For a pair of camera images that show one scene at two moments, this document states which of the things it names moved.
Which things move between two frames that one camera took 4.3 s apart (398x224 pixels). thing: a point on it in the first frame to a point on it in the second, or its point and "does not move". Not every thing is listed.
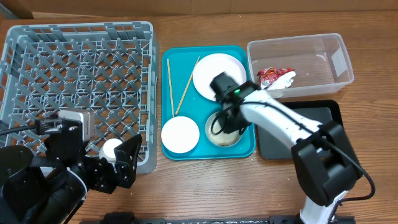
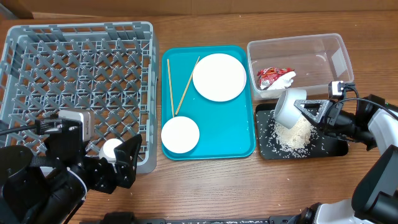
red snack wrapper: (267, 75) does not move
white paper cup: (107, 149) does not move
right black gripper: (227, 127) to (323, 111)
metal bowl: (216, 134) to (286, 112)
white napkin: (285, 81) does not move
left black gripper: (107, 178) does not move
